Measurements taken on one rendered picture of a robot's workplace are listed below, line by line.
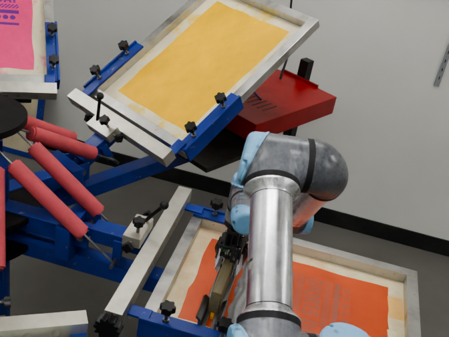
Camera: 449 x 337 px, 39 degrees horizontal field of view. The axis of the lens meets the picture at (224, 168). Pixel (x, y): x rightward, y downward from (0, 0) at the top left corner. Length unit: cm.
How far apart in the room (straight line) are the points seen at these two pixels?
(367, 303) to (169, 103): 106
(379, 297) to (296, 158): 94
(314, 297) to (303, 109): 112
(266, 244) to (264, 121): 155
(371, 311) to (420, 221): 214
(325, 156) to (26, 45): 179
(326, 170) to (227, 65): 132
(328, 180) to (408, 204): 280
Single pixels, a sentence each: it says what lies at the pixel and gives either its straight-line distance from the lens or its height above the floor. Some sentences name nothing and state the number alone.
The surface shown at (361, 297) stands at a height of 95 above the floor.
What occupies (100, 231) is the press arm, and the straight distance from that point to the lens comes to 200.
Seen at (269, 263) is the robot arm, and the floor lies 153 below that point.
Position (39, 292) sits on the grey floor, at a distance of 334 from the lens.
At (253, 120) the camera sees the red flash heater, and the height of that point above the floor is 110.
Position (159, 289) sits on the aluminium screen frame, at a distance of 189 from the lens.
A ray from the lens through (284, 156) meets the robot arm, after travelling 128.
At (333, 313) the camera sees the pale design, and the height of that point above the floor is 95.
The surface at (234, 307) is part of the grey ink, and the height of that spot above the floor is 96.
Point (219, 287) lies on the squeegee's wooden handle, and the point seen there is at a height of 106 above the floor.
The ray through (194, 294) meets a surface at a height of 95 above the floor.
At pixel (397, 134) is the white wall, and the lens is 388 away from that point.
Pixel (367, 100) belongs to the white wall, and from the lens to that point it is 379.
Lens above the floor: 224
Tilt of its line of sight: 30 degrees down
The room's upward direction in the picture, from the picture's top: 11 degrees clockwise
